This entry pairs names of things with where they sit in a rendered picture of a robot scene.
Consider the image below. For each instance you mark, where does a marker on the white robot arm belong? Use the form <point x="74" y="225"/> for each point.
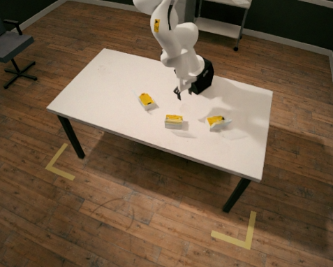
<point x="163" y="23"/>

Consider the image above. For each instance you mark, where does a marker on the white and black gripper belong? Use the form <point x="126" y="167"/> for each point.
<point x="179" y="87"/>

